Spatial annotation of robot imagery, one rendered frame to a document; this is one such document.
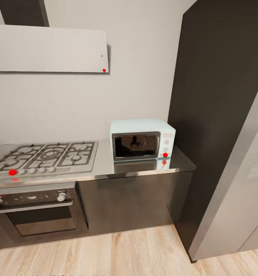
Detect microwave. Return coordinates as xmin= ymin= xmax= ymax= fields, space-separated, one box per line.
xmin=110 ymin=118 xmax=175 ymax=161

